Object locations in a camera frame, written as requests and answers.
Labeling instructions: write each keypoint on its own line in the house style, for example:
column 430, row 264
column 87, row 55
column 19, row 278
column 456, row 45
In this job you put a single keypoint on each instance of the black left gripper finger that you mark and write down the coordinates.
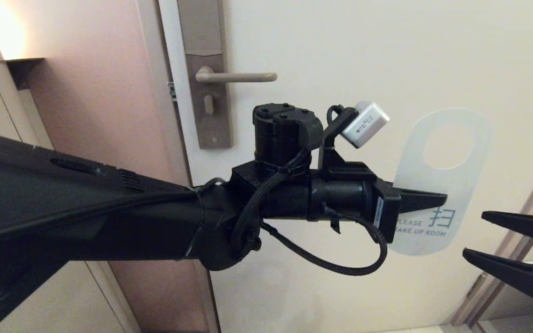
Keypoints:
column 419, row 200

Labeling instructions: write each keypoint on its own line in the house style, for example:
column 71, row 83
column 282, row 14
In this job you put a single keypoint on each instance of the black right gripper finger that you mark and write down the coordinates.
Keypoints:
column 516, row 275
column 525, row 226

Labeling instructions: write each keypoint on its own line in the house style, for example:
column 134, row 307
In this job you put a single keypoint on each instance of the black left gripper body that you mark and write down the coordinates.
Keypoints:
column 345, row 199

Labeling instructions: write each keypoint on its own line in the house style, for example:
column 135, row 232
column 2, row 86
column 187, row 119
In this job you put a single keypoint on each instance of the white door hanger sign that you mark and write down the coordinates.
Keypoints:
column 470, row 185

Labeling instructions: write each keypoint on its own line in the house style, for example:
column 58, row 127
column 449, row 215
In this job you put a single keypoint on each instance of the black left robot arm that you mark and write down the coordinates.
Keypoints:
column 86, row 212

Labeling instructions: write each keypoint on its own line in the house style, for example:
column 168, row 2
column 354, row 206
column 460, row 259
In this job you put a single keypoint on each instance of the white room door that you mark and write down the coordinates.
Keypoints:
column 363, row 55

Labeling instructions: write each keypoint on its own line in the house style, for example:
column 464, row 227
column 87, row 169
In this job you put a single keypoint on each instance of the small pale oblong object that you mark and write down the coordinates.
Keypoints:
column 208, row 105

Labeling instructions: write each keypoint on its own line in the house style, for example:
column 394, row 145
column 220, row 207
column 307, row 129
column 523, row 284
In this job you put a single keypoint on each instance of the metal door latch plate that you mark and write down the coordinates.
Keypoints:
column 171, row 91

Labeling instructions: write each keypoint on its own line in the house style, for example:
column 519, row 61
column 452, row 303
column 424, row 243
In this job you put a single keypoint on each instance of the brown metal lock plate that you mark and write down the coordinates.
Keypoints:
column 201, row 27

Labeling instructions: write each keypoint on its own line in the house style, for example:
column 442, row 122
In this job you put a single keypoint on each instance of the small metal frame hinge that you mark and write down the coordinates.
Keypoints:
column 478, row 284

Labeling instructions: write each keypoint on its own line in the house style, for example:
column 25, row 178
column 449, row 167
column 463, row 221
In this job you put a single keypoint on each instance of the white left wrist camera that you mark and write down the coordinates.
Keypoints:
column 363, row 125

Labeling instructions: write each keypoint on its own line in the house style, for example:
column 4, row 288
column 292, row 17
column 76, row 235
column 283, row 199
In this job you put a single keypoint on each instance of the beige door frame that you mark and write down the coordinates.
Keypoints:
column 160, row 92

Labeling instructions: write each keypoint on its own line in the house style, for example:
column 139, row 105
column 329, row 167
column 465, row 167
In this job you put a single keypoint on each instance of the dark wall lamp bracket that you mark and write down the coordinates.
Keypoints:
column 23, row 69

